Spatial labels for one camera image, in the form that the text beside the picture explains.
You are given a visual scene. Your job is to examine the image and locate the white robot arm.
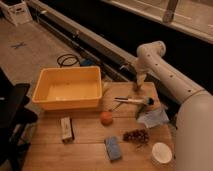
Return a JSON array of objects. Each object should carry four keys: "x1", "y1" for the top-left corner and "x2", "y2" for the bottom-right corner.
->
[{"x1": 135, "y1": 41, "x2": 213, "y2": 171}]

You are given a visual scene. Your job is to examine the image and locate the blue crumpled cloth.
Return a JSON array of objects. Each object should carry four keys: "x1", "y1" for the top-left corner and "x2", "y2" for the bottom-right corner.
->
[{"x1": 137, "y1": 107, "x2": 169, "y2": 128}]

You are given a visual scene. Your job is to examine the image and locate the orange ball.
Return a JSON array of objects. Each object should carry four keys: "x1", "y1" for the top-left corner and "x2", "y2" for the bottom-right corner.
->
[{"x1": 100, "y1": 111, "x2": 113, "y2": 126}]

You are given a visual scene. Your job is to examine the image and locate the dark grape bunch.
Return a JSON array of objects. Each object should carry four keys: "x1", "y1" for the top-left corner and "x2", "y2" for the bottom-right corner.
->
[{"x1": 123, "y1": 129, "x2": 149, "y2": 144}]

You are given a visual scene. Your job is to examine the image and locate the blue floor object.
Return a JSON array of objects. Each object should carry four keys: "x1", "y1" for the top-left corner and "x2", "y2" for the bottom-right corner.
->
[{"x1": 80, "y1": 59, "x2": 95, "y2": 66}]

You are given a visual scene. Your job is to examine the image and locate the blue sponge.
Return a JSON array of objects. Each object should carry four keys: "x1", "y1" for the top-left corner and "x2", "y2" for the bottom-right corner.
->
[{"x1": 104, "y1": 136, "x2": 122, "y2": 161}]

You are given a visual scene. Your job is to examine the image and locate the yellow plastic bin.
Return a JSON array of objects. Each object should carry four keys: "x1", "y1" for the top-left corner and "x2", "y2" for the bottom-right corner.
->
[{"x1": 32, "y1": 66, "x2": 102, "y2": 110}]

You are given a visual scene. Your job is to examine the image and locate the small cardboard box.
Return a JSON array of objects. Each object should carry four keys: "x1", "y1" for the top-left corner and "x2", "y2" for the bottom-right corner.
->
[{"x1": 60, "y1": 117, "x2": 74, "y2": 143}]

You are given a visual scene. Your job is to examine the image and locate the black chair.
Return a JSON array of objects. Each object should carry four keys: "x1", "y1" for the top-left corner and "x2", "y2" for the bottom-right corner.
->
[{"x1": 0, "y1": 67, "x2": 38, "y2": 171}]

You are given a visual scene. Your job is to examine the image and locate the white storage crate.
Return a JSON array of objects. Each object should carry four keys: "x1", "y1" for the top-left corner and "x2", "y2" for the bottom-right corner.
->
[{"x1": 0, "y1": 0, "x2": 32, "y2": 26}]

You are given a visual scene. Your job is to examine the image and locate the white handled brush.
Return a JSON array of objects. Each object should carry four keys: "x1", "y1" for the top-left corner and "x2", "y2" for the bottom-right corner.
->
[{"x1": 114, "y1": 97, "x2": 154, "y2": 105}]

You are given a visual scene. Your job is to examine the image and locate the metal window rail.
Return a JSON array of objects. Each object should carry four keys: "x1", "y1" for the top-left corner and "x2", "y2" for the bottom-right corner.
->
[{"x1": 26, "y1": 0, "x2": 136, "y2": 81}]

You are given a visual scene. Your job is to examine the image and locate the black coiled cable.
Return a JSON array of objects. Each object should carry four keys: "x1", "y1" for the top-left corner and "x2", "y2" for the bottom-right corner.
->
[{"x1": 56, "y1": 53, "x2": 81, "y2": 68}]

